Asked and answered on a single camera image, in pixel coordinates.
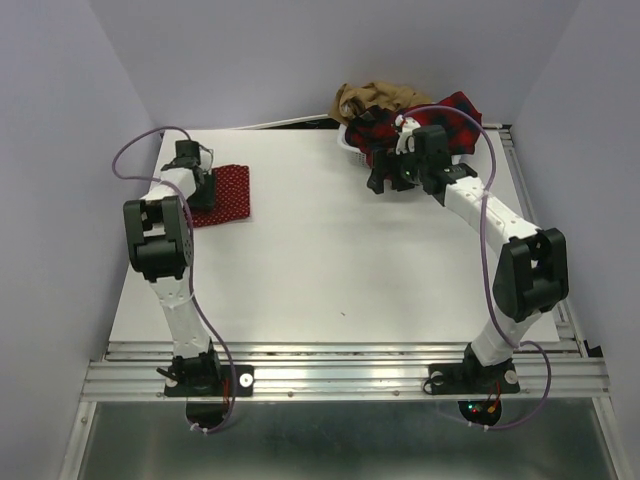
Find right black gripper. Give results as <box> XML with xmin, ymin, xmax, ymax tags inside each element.
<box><xmin>365</xmin><ymin>144</ymin><xmax>428</xmax><ymax>194</ymax></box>

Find red polka dot skirt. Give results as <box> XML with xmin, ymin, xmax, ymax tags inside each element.
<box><xmin>189</xmin><ymin>164</ymin><xmax>251</xmax><ymax>228</ymax></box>

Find red black plaid skirt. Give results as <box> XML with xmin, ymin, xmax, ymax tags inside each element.
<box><xmin>344</xmin><ymin>91</ymin><xmax>482</xmax><ymax>166</ymax></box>

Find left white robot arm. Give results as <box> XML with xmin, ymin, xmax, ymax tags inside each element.
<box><xmin>123</xmin><ymin>139</ymin><xmax>223</xmax><ymax>394</ymax></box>

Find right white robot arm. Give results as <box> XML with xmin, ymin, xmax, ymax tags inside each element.
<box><xmin>367</xmin><ymin>119</ymin><xmax>569</xmax><ymax>395</ymax></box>

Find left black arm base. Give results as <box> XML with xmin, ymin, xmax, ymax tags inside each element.
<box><xmin>156</xmin><ymin>358</ymin><xmax>255</xmax><ymax>434</ymax></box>

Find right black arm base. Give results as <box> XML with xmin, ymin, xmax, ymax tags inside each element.
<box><xmin>422</xmin><ymin>362</ymin><xmax>520</xmax><ymax>427</ymax></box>

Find white plastic basket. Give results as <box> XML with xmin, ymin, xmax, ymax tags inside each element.
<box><xmin>338</xmin><ymin>116</ymin><xmax>479</xmax><ymax>168</ymax></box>

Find tan brown skirt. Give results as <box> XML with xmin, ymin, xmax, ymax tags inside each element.
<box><xmin>328</xmin><ymin>81</ymin><xmax>433</xmax><ymax>125</ymax></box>

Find white board strip behind table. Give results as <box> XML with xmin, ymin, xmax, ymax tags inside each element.
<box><xmin>231</xmin><ymin>114</ymin><xmax>329</xmax><ymax>130</ymax></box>

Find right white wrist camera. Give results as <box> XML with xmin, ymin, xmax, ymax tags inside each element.
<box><xmin>394</xmin><ymin>114</ymin><xmax>422</xmax><ymax>155</ymax></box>

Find aluminium frame rails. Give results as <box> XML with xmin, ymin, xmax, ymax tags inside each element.
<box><xmin>63</xmin><ymin>129</ymin><xmax>622</xmax><ymax>479</ymax></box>

